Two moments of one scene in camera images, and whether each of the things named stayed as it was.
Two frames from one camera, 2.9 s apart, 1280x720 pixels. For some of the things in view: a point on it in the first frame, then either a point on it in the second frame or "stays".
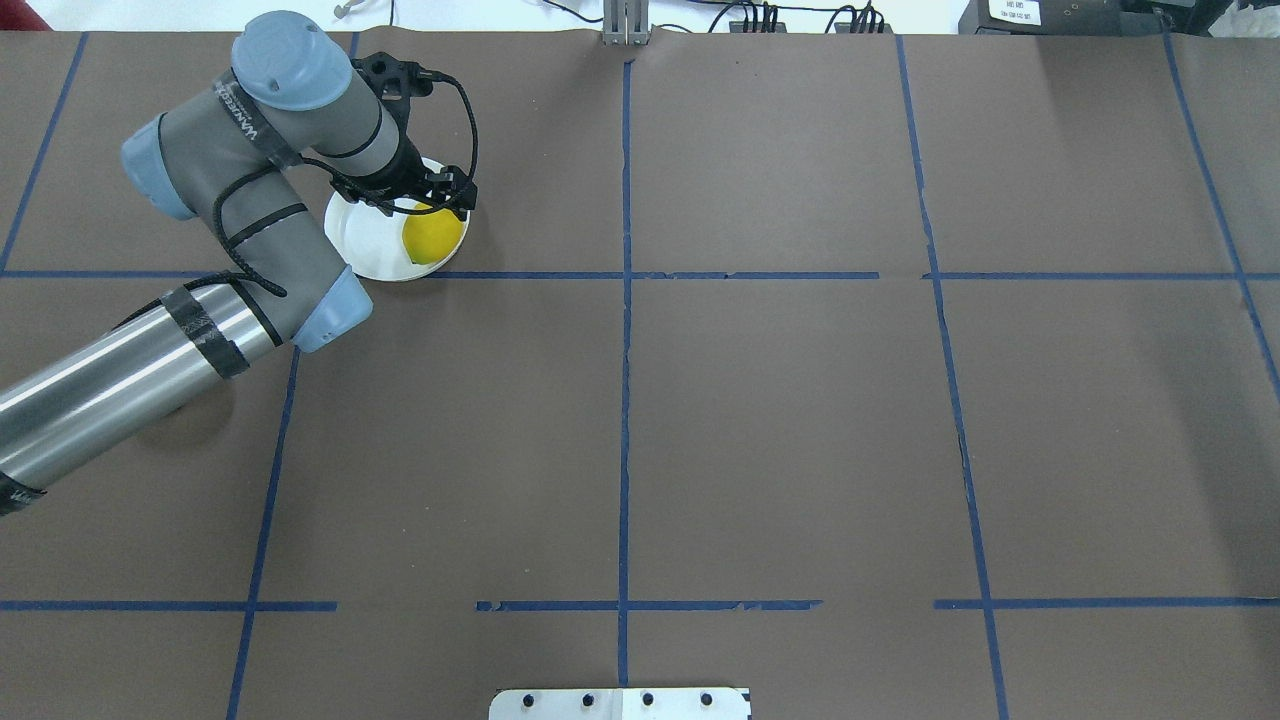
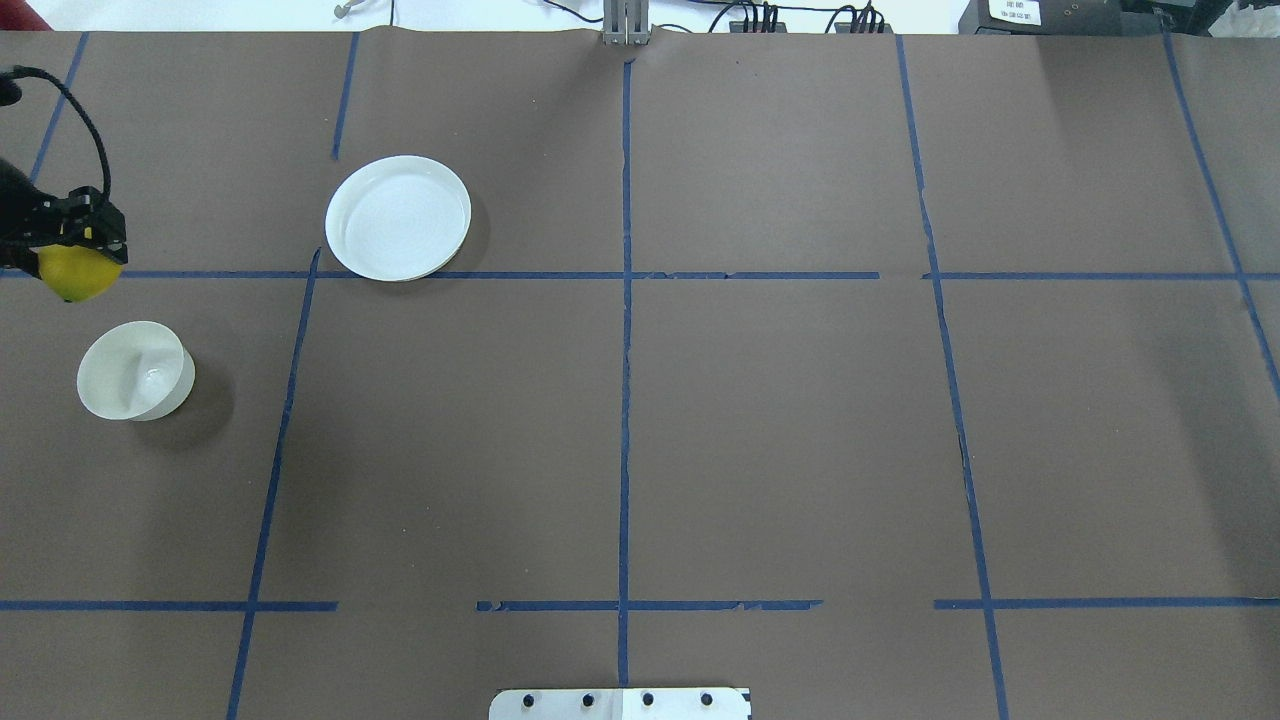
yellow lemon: [431, 237] -> [78, 274]
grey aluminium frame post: [626, 22] stays
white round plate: [371, 244] stays
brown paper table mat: [891, 375] stays
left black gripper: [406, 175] -> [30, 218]
